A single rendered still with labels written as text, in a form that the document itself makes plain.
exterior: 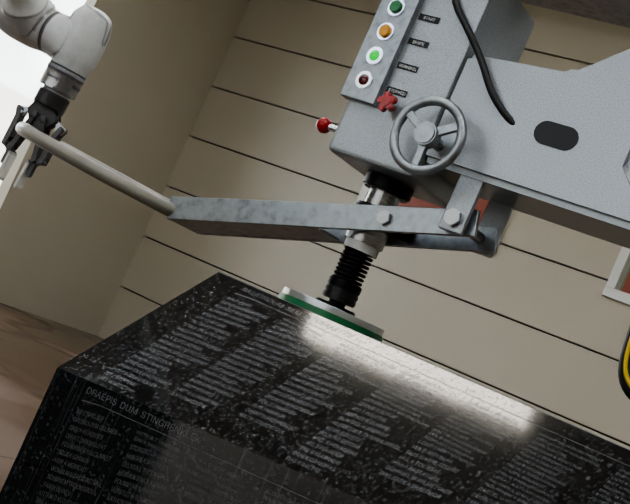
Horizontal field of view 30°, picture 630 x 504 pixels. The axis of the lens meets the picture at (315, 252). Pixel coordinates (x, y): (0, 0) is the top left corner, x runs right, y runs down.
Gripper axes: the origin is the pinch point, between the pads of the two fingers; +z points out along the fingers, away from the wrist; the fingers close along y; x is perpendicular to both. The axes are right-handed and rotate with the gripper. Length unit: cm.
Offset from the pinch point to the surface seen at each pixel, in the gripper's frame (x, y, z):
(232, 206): -15, 57, -16
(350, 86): -25, 70, -47
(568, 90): -33, 109, -62
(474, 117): -29, 96, -51
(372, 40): -25, 70, -57
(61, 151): -23.8, 21.6, -9.8
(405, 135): -27, 85, -43
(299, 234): -11, 71, -18
